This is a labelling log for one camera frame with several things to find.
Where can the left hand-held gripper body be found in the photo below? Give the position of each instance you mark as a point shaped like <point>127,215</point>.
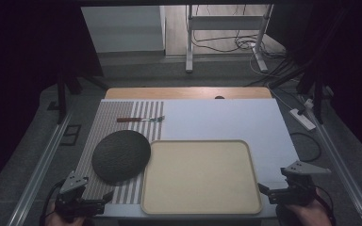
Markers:
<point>75,201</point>

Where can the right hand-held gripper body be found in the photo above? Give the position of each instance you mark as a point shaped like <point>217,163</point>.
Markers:
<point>295,191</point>

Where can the person's right hand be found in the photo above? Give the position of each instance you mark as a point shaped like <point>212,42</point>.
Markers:
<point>308,215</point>

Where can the person's left hand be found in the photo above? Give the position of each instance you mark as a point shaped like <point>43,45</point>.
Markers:
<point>55,220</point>

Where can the dark round plate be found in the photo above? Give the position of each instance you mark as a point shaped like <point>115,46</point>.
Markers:
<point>121,156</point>

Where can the beige rectangular tray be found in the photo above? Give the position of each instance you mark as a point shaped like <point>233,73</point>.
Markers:
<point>201,177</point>

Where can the white power strip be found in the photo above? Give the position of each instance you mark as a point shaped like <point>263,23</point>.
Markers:
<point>302,119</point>

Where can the white board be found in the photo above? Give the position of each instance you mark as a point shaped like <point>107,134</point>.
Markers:
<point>226,119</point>

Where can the grey striped placemat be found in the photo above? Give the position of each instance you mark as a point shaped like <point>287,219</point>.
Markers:
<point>113,117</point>

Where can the black metal stand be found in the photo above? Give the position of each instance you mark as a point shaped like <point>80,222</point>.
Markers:
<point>318,94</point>
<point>62,94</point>

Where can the small dark round knob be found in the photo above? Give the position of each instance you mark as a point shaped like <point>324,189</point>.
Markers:
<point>219,97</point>

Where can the aluminium rail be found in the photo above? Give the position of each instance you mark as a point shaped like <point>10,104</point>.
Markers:
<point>41,169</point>
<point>342,169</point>

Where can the black floor frame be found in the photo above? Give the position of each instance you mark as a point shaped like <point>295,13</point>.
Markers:
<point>70,135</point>

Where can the white metal desk frame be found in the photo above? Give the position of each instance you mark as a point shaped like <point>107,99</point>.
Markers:
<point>189,37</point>

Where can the white wall panel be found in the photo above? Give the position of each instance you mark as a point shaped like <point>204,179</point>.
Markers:
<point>122,28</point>

